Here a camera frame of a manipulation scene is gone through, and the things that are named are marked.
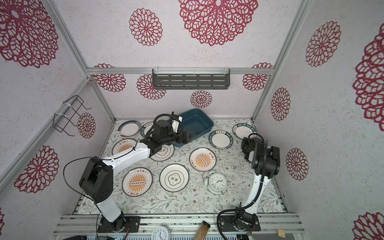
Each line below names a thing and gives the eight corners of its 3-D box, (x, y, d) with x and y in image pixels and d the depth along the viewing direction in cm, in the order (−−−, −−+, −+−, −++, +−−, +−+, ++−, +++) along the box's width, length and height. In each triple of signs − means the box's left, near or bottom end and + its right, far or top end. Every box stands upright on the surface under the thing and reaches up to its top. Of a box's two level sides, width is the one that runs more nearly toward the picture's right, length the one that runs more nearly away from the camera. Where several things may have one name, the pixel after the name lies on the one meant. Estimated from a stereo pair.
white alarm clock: (198, 188, 88) (198, 185, 84) (204, 172, 94) (204, 168, 90) (223, 197, 84) (225, 195, 80) (227, 180, 91) (229, 177, 87)
